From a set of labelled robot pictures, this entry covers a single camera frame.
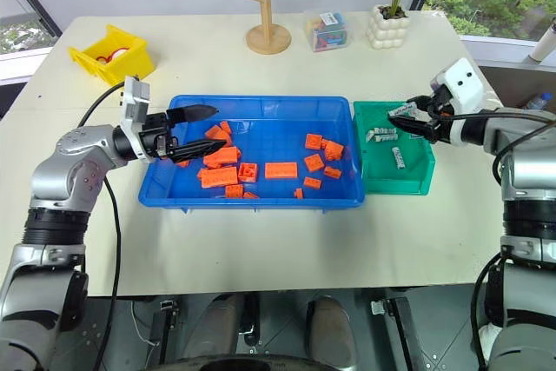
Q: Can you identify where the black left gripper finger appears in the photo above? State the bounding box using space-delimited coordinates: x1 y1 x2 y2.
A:
168 139 228 166
167 104 220 126

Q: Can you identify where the black metal bracket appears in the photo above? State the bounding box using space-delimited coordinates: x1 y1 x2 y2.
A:
149 296 182 359
371 299 420 371

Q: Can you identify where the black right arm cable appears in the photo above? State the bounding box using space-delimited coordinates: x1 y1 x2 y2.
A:
436 109 556 371

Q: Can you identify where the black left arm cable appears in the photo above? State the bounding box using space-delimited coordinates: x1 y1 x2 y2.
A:
79 82 131 371

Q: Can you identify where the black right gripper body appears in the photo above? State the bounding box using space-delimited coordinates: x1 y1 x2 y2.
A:
427 83 455 144

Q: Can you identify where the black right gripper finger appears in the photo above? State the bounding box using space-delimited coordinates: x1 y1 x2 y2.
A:
387 115 436 142
407 95 434 114

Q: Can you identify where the clear water bottle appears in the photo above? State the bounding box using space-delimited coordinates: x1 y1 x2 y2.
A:
526 91 556 111

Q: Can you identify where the white cylinder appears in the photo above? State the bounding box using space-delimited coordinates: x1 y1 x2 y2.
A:
528 18 556 62

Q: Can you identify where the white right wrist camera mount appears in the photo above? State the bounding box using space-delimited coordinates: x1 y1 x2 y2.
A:
429 57 486 146

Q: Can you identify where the long orange toy brick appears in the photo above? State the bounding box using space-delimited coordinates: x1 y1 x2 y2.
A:
202 147 243 169
264 162 299 180
197 166 240 189

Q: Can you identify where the wooden tree stand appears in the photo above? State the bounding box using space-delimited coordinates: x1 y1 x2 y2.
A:
245 0 293 56

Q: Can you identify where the green plastic bin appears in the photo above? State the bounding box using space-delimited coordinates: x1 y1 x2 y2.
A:
352 100 437 196

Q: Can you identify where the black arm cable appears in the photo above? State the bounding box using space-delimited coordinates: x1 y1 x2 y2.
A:
436 109 556 371
79 82 131 371

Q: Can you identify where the yellow plastic bin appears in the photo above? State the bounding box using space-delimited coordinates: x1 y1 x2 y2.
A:
68 23 157 85

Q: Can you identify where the white bubble plant pot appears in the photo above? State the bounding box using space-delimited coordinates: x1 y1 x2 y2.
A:
367 3 411 50

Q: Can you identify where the clear box of parts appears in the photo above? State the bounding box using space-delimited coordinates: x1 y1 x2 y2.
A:
302 8 352 54

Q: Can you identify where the dark rounded shape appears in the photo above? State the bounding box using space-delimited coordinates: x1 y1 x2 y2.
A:
305 295 358 371

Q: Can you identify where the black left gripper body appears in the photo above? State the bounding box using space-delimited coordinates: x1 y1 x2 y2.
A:
141 112 180 162

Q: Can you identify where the blue plastic tray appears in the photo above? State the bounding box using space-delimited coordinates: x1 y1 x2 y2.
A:
137 93 367 215

